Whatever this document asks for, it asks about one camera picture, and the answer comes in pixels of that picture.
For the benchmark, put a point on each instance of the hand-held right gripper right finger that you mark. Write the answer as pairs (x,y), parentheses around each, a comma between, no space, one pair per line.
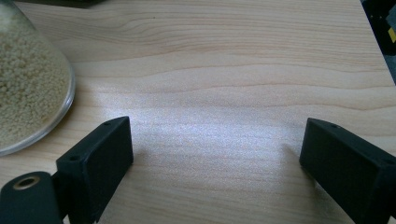
(345,161)

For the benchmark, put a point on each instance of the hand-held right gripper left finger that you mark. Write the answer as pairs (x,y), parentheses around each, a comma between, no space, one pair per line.
(102,161)

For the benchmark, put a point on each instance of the white-lidded glass jar of grains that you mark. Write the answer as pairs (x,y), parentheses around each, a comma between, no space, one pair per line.
(28,81)

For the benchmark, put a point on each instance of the black stand base, yellow stripes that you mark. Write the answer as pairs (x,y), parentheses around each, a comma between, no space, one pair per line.
(378,18)

